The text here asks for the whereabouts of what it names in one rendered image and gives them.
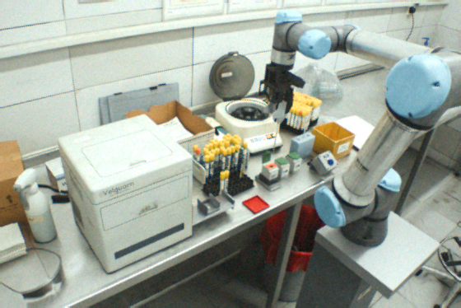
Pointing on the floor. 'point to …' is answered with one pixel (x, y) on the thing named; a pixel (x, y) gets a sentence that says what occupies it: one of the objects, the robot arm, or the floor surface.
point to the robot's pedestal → (332, 284)
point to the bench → (90, 273)
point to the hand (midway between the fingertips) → (278, 119)
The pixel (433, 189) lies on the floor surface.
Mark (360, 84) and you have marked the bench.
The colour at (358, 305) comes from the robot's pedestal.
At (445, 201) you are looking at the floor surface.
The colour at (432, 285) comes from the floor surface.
